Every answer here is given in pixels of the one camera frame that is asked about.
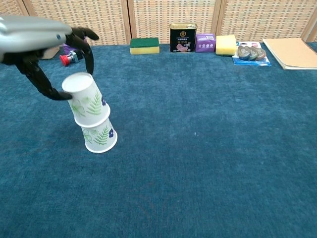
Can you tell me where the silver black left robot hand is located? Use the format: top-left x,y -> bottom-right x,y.
0,16 -> 100,101

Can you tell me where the white paper cup leaf print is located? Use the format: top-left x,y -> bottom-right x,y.
61,72 -> 111,128
81,117 -> 118,154

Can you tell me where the beige lidded food container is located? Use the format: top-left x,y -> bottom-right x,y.
40,45 -> 60,60

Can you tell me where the purple tissue packet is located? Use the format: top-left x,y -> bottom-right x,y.
61,36 -> 88,55
195,33 -> 215,53

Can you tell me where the red emergency stop button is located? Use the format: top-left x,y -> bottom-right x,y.
59,50 -> 84,67

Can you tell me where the green yellow scouring sponge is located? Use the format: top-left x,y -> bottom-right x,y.
129,37 -> 160,55

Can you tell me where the woven wooden folding screen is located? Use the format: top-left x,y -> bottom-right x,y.
0,0 -> 317,48

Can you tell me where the black luncheon meat can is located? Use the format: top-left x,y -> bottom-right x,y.
169,23 -> 198,53

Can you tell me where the blue carpet table cloth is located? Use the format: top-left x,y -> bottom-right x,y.
0,41 -> 317,238

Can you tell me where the yellow sponge block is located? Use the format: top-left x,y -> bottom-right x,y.
215,35 -> 237,56

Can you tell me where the grey heart tin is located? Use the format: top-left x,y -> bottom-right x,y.
237,45 -> 255,61

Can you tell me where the blue blister card pack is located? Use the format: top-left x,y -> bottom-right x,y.
232,41 -> 272,67

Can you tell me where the green heart tin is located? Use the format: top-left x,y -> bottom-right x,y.
247,46 -> 261,61

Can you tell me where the brown heart tin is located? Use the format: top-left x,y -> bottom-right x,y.
255,48 -> 267,61

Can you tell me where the kraft spiral notebook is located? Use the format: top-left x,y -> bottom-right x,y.
262,38 -> 317,70

